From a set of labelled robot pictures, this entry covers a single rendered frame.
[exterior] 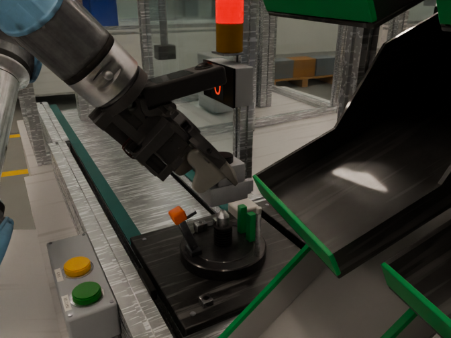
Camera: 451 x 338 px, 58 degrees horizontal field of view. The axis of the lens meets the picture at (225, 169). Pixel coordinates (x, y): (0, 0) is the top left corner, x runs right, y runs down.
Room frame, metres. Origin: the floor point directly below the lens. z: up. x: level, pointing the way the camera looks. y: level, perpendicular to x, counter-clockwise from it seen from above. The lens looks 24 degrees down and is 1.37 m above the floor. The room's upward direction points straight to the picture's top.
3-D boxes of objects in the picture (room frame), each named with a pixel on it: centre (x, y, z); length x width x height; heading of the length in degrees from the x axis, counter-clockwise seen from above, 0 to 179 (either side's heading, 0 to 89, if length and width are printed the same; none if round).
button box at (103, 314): (0.52, 0.23, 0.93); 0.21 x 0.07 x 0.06; 29
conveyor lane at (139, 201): (0.83, 0.13, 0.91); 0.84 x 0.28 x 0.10; 29
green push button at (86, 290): (0.46, 0.20, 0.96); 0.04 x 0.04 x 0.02
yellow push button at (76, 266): (0.52, 0.23, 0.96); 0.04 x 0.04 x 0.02
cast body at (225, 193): (0.55, -0.01, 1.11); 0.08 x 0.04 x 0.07; 119
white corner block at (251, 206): (0.68, -0.03, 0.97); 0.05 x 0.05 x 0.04; 29
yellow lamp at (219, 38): (0.77, -0.01, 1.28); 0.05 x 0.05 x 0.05
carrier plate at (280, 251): (0.55, 0.00, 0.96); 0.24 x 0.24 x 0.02; 29
